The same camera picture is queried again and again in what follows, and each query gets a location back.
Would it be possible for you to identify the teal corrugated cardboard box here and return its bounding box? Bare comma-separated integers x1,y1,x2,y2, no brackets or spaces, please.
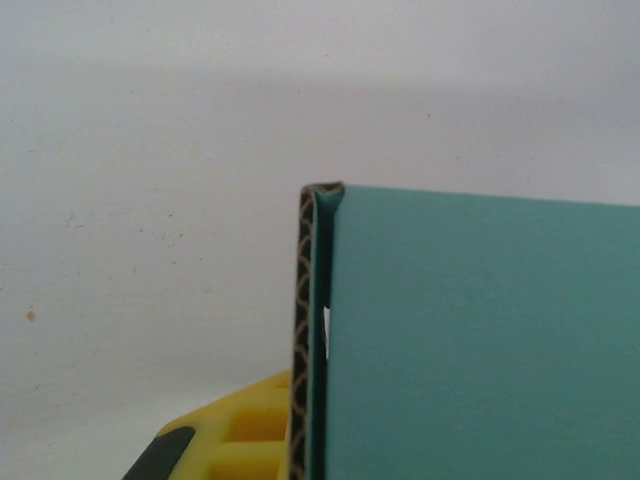
287,179,640,480

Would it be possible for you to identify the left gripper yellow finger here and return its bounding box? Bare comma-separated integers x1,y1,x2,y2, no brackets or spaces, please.
122,368,294,480

